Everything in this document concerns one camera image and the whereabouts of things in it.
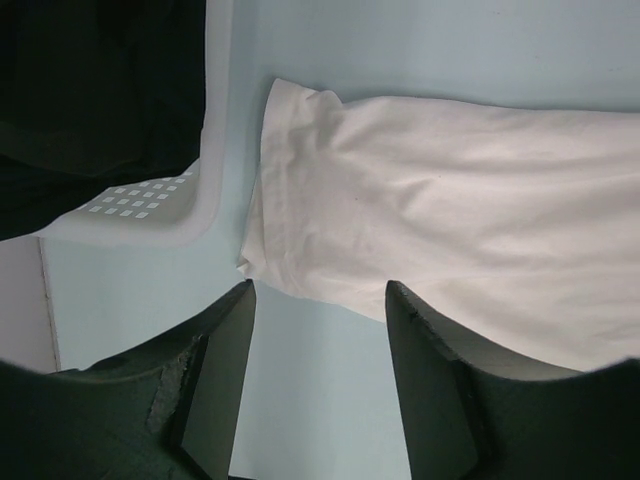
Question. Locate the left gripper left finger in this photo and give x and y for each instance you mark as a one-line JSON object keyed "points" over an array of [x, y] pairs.
{"points": [[165, 409]]}

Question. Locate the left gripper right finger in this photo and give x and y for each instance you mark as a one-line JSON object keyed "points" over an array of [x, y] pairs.
{"points": [[472, 409]]}

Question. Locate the white floral t-shirt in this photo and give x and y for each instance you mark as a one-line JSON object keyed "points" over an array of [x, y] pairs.
{"points": [[521, 225]]}

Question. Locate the white plastic basket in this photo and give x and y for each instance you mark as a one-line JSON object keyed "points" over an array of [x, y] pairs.
{"points": [[166, 211]]}

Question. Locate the black t-shirt pile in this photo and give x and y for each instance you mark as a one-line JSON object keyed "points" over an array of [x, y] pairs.
{"points": [[94, 95]]}

